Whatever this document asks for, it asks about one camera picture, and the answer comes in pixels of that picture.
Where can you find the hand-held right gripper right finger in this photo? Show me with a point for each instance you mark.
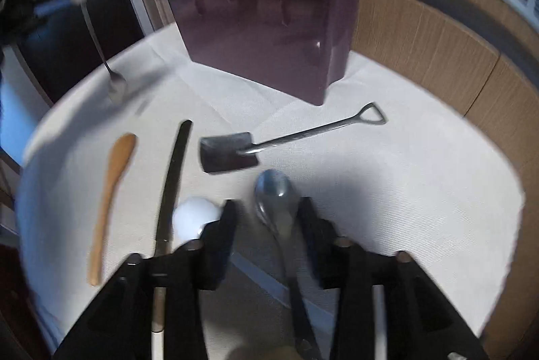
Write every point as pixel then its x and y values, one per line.
pixel 313 246

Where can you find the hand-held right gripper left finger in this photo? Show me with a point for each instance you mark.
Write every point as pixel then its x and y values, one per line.
pixel 223 242

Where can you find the small metal spoon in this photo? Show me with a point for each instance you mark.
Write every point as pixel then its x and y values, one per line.
pixel 118 88

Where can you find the purple plastic utensil container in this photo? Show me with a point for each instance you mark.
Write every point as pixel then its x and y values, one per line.
pixel 252 36

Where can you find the dark door panel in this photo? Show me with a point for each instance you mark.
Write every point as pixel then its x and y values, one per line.
pixel 105 6

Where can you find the white round spoon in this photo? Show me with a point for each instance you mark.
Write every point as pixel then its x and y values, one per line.
pixel 189 217

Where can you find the metal shovel-shaped spoon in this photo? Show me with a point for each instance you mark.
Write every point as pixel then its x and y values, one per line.
pixel 223 153

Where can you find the black long slim utensil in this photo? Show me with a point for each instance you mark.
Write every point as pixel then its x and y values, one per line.
pixel 177 162

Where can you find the wooden spoon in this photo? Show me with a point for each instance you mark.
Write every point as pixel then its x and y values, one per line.
pixel 120 156

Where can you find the wooden cabinet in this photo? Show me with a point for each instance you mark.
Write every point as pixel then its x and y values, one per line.
pixel 421 27

